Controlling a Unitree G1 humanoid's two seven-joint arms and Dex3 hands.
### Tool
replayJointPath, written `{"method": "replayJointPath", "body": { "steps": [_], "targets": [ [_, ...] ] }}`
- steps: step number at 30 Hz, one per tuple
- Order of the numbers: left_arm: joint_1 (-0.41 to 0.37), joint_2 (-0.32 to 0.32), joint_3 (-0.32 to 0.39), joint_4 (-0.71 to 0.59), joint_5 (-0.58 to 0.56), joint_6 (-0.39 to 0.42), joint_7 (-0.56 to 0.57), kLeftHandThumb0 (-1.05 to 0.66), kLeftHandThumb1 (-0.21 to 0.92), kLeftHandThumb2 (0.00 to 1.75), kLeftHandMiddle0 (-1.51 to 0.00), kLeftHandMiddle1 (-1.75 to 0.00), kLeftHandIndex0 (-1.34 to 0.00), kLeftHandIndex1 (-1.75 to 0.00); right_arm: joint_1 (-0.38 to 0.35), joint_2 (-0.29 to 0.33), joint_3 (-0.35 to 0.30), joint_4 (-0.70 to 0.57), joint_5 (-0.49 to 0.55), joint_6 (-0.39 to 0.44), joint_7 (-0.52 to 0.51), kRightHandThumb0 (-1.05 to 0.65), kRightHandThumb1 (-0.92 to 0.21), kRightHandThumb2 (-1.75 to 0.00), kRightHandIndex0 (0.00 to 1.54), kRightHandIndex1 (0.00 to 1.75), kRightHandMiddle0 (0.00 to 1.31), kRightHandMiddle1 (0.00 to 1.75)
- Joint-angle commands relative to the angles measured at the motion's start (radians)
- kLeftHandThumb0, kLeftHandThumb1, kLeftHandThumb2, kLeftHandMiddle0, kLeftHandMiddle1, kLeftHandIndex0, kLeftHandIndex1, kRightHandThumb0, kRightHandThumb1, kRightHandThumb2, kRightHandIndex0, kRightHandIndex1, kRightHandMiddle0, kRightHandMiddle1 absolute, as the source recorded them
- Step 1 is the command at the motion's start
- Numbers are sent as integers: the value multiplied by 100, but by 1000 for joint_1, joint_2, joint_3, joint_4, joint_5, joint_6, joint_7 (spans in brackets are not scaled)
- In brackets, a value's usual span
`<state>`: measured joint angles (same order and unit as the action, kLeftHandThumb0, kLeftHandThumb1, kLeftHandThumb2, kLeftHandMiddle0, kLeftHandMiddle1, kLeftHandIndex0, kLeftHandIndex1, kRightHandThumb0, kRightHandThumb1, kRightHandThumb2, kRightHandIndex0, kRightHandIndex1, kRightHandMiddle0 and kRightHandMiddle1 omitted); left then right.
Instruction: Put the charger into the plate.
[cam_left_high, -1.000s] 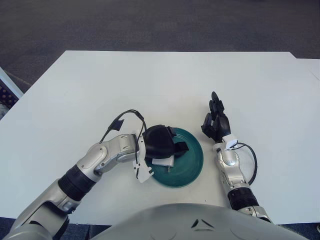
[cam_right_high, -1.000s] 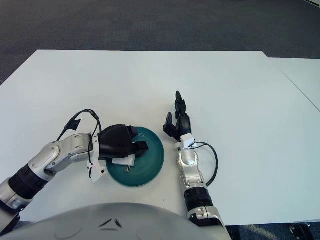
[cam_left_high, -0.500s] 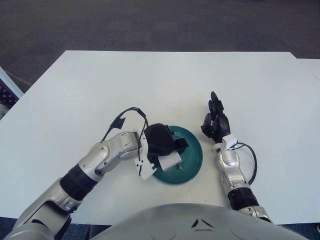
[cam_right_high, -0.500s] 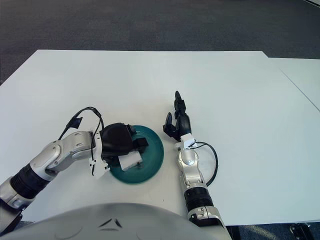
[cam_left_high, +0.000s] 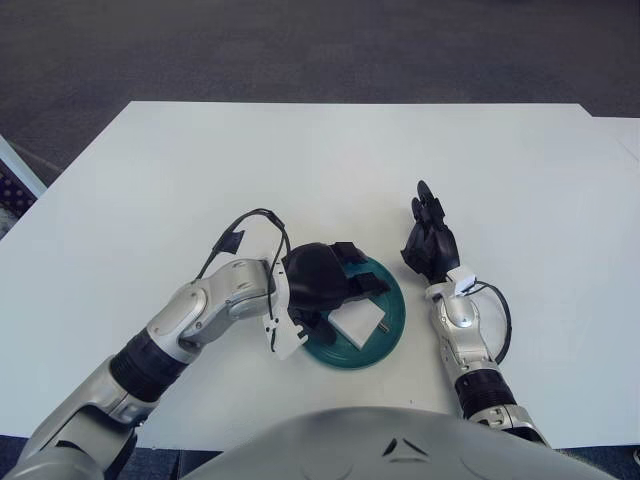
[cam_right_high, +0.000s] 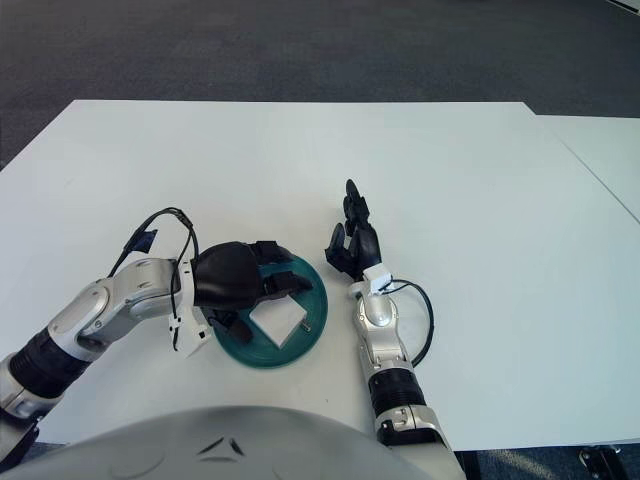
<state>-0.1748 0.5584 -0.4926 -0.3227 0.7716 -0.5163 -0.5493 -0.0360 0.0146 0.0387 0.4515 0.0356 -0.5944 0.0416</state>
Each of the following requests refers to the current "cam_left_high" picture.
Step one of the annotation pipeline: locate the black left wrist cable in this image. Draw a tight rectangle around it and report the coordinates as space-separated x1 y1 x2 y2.
193 208 294 352

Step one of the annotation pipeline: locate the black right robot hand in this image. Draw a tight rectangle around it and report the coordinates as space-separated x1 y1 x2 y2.
399 180 461 284

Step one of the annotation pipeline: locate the white framed patterned panel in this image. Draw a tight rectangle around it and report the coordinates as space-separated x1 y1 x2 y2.
0 134 49 241

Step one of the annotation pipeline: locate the teal round plate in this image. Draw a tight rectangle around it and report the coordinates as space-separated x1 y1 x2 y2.
299 257 406 372

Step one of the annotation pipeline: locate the grey robot torso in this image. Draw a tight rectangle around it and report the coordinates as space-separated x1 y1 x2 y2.
179 405 619 480

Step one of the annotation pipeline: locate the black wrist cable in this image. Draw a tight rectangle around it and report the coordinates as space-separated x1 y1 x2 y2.
193 208 294 352
472 281 514 364

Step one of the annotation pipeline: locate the white charger block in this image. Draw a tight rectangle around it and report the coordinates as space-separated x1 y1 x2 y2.
327 298 394 350

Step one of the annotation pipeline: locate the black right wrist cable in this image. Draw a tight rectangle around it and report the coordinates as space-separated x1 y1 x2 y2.
472 281 514 364

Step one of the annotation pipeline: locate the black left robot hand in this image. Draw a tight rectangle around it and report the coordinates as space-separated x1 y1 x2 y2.
280 241 391 346

